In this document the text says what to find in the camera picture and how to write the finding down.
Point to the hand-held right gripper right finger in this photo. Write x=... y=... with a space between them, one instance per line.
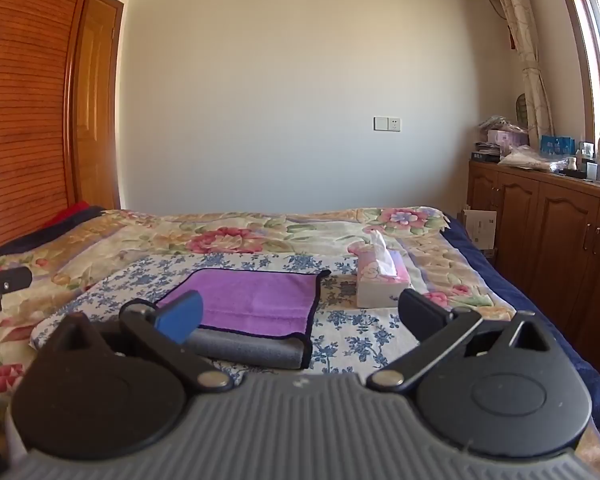
x=422 y=317

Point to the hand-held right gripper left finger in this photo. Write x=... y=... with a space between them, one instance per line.
x=182 y=317

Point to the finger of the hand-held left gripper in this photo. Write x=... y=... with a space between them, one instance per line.
x=10 y=278

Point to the purple towel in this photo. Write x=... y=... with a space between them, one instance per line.
x=260 y=297

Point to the pink tissue box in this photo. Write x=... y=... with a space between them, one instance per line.
x=377 y=285

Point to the dark navy cloth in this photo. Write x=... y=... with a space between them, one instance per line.
x=45 y=232

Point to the blue floral white cloth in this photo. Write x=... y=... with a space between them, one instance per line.
x=340 y=330

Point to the red cloth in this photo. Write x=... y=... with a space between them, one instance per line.
x=70 y=211

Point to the white cardboard box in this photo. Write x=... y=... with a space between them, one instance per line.
x=480 y=227

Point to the navy bed sheet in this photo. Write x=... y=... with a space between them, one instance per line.
x=535 y=305

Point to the floral bedspread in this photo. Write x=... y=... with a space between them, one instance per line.
x=260 y=232

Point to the wooden cabinet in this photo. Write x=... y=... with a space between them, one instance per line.
x=555 y=240

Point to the wooden louvred wardrobe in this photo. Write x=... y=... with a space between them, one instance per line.
x=22 y=95

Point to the clear plastic bag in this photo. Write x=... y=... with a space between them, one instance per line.
x=525 y=156

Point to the pale purple box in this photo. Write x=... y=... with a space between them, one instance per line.
x=505 y=141

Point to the wooden door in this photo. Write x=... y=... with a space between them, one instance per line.
x=95 y=100

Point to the small white bottle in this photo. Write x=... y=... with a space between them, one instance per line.
x=571 y=165

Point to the blue box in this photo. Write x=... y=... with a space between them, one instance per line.
x=557 y=146

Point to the woven hand fan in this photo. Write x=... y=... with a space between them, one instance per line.
x=522 y=110

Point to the patterned beige curtain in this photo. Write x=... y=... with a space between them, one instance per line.
x=527 y=50

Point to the red hanging tassel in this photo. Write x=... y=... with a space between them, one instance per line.
x=513 y=37

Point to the white wall socket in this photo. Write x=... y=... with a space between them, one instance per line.
x=394 y=124

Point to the white wall switch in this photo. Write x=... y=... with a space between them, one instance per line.
x=380 y=124

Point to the wooden window frame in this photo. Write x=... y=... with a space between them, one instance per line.
x=587 y=50

